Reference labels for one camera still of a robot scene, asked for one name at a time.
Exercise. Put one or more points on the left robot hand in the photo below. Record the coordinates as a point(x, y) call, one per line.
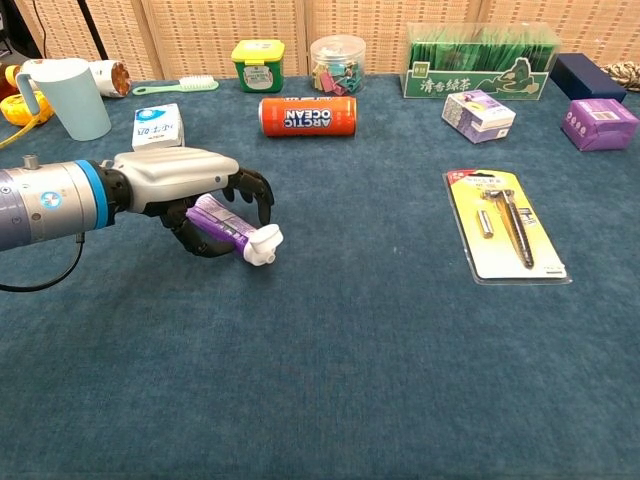
point(175, 172)

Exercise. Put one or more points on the purple toothpaste tube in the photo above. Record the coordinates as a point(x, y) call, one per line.
point(225, 222)

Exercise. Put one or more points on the brown sauce bottle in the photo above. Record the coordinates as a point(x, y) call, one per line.
point(7, 80)

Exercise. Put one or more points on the white blue milk carton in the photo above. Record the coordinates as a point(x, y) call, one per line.
point(157, 125)

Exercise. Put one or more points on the green scrubbing brush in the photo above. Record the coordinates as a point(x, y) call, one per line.
point(195, 82)

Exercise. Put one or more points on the white snack tube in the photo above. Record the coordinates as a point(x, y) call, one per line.
point(107, 77)

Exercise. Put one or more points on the light blue plastic cup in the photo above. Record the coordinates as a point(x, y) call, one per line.
point(75, 105)

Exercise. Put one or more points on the green container yellow lid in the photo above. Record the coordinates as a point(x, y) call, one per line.
point(257, 65)

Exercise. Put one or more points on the orange soda can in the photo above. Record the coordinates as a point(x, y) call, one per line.
point(307, 117)

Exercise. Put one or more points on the black tripod stand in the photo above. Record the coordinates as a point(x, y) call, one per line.
point(95, 30)

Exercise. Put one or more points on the yellow tape measure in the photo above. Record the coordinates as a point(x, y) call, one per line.
point(20, 110)

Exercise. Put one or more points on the clear jar of binder clips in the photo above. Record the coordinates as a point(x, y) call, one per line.
point(337, 67)

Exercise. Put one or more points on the blue table mat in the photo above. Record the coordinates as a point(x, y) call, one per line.
point(320, 350)

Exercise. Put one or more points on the clear box of green tea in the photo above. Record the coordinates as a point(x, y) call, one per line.
point(450, 85)

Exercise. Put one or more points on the purple and white small box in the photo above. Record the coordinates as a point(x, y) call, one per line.
point(477, 117)

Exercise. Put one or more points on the razor in yellow blister pack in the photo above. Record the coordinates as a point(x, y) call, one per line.
point(487, 255)

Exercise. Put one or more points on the dark blue box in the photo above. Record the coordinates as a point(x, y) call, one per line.
point(585, 77)

